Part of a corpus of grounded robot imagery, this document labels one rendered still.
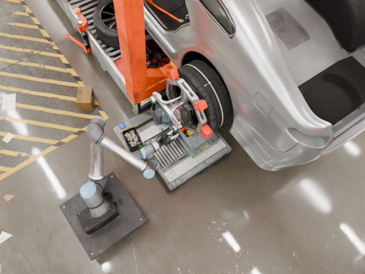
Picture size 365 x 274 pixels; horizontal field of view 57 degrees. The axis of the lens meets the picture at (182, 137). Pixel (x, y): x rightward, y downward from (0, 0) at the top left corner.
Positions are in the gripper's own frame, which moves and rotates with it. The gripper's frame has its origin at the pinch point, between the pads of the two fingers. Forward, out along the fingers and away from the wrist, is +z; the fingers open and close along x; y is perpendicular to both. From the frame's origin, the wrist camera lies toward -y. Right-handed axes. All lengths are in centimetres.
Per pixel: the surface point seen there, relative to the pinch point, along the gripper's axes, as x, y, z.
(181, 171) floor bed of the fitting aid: 13, 75, 2
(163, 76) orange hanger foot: -63, 11, 29
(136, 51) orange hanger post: -60, -49, -2
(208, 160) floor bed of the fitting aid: 19, 75, 35
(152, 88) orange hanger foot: -60, 17, 14
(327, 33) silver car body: -1, -17, 185
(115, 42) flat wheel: -151, 42, 21
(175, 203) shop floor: 36, 83, -21
